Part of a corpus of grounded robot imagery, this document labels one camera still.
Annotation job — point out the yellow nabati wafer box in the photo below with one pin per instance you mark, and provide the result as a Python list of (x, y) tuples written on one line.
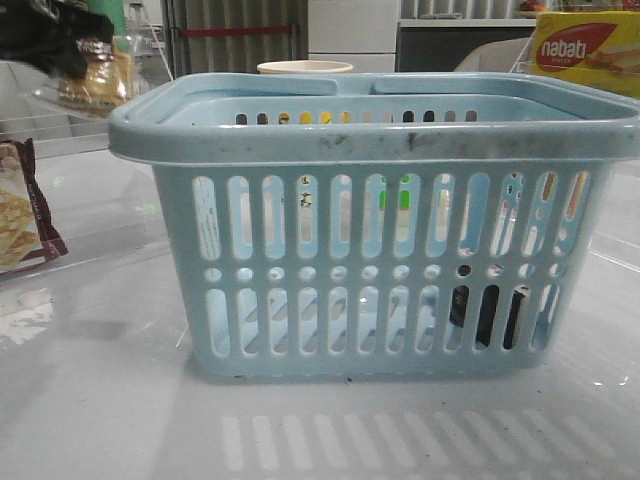
[(595, 49)]

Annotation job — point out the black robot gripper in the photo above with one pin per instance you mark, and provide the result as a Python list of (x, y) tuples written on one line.
[(44, 35)]

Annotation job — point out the green cartoon snack package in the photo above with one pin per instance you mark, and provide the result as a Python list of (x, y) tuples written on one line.
[(114, 10)]

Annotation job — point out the maroon cracker snack bag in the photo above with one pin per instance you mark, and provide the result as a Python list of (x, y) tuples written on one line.
[(28, 236)]

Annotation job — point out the packaged bread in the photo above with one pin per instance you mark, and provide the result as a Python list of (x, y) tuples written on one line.
[(109, 79)]

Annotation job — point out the white drawer cabinet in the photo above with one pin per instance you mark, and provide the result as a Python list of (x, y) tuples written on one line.
[(361, 33)]

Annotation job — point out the dark tissue pack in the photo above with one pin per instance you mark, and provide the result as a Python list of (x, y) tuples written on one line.
[(485, 312)]

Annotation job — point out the cream paper cup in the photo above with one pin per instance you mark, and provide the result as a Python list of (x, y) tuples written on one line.
[(304, 67)]

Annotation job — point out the light blue plastic basket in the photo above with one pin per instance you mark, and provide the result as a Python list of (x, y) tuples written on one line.
[(316, 221)]

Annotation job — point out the clear acrylic display shelf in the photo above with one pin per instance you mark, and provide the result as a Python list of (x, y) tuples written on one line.
[(29, 99)]

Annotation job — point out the clear acrylic stand right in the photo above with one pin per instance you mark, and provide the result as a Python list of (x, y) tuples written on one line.
[(522, 63)]

